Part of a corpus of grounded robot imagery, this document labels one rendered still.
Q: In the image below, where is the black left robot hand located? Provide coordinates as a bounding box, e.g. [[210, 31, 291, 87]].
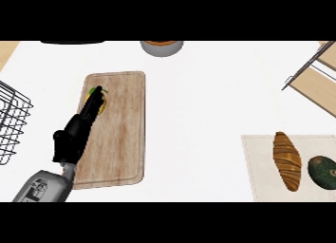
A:
[[52, 84, 108, 165]]

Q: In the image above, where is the beige placemat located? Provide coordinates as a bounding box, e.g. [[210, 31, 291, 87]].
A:
[[241, 134, 336, 203]]

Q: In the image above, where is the pale wooden tiered shelf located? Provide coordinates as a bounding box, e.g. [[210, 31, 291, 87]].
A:
[[280, 40, 336, 126]]

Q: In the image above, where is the dark green squash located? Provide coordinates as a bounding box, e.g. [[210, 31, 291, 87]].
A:
[[307, 155, 336, 191]]

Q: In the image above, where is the wooden cutting board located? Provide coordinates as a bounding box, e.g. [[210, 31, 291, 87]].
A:
[[70, 70, 148, 191]]

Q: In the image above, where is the yellow and green vegetable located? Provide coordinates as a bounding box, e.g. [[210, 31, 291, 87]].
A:
[[84, 87, 109, 115]]

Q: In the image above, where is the black appliance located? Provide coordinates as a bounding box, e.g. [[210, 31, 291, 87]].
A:
[[40, 40, 106, 45]]

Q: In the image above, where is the grey cup with orange contents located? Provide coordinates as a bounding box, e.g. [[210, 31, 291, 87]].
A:
[[139, 40, 185, 58]]

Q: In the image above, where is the brown bread loaf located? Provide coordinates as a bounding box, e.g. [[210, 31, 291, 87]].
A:
[[272, 131, 303, 193]]

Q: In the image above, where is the black wire tiered basket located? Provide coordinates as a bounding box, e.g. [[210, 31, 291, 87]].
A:
[[0, 70, 36, 167]]

